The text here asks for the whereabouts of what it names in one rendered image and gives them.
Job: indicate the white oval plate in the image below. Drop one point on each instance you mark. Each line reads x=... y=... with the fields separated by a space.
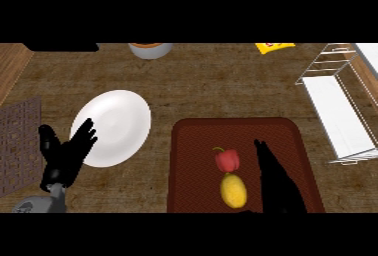
x=115 y=128

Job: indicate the yellow snack bag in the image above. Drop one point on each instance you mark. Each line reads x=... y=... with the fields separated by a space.
x=276 y=47

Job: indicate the black appliance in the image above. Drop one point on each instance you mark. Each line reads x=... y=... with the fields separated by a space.
x=62 y=46

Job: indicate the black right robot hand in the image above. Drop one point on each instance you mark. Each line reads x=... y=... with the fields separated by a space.
x=279 y=186

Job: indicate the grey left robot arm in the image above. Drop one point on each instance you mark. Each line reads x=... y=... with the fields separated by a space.
x=44 y=201

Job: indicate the grey pot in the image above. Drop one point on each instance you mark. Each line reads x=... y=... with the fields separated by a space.
x=150 y=50

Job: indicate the yellow lemon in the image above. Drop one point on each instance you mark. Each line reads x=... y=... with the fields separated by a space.
x=234 y=191

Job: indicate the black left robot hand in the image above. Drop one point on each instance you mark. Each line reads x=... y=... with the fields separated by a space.
x=64 y=156

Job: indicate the red bell pepper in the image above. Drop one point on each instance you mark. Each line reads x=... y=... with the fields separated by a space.
x=228 y=160

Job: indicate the brown woven placemat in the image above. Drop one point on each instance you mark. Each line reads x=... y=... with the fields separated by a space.
x=19 y=146

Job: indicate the dark red tray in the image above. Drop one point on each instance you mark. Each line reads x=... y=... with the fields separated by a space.
x=208 y=156

